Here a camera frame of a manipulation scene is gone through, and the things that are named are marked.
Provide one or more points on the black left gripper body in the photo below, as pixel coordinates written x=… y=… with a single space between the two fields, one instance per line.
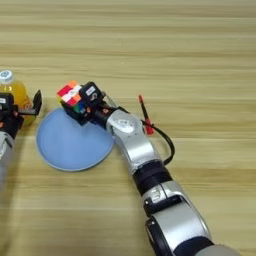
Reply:
x=11 y=121

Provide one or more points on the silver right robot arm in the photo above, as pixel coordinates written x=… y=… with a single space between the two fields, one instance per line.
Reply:
x=140 y=150

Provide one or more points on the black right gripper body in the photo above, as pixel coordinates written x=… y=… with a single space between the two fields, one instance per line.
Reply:
x=101 y=115

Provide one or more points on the left gripper labelled black box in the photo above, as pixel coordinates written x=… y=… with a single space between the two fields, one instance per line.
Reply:
x=5 y=101

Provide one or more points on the orange juice bottle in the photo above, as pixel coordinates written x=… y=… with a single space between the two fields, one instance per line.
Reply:
x=18 y=95

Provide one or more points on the red and black marker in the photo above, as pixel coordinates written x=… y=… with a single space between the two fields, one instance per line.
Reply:
x=146 y=115

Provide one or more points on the right gripper labelled black box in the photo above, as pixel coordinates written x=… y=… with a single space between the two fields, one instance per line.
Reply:
x=91 y=94

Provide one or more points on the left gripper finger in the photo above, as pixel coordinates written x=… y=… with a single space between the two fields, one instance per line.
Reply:
x=37 y=103

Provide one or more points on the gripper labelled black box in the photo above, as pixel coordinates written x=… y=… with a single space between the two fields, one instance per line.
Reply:
x=5 y=101
x=91 y=94

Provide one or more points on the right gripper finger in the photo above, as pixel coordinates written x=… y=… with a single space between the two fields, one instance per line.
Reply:
x=80 y=119

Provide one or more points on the multicoloured puzzle cube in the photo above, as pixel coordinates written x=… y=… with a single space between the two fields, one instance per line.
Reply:
x=70 y=95

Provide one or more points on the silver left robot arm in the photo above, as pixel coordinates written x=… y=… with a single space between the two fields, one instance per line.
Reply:
x=5 y=156

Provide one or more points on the round blue plate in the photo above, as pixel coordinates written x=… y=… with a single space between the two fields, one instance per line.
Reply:
x=66 y=146

